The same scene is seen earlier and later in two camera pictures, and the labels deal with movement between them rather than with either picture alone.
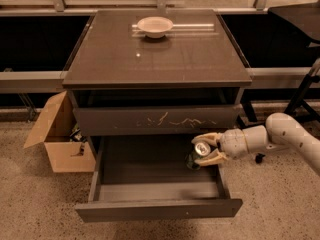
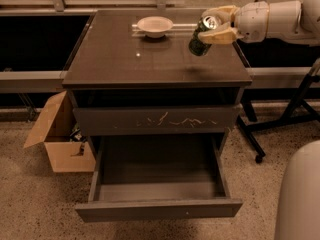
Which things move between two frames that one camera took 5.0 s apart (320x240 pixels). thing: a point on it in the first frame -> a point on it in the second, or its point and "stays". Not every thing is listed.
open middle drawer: (146, 177) stays
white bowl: (155, 27) stays
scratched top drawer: (160, 120) stays
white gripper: (232, 143) -> (252, 20)
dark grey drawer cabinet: (156, 73) stays
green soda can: (200, 150) -> (197, 46)
